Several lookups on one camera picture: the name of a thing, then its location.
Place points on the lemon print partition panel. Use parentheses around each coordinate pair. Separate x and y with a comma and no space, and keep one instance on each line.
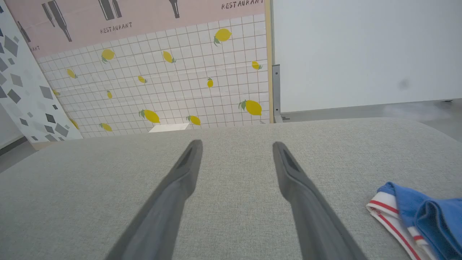
(162,90)

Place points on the terrazzo print panel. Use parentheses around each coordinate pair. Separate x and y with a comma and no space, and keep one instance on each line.
(29,90)

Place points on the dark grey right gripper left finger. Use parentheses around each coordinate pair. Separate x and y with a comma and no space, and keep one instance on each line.
(162,213)

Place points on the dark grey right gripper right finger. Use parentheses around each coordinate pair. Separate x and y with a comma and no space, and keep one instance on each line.
(310,213)

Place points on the blue and white sports jersey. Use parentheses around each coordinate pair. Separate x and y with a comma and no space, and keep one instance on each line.
(433,220)

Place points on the grey metal panel support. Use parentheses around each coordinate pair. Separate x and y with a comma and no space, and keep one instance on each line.
(277,94)

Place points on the white box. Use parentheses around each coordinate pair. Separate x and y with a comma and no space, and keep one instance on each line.
(169,127)

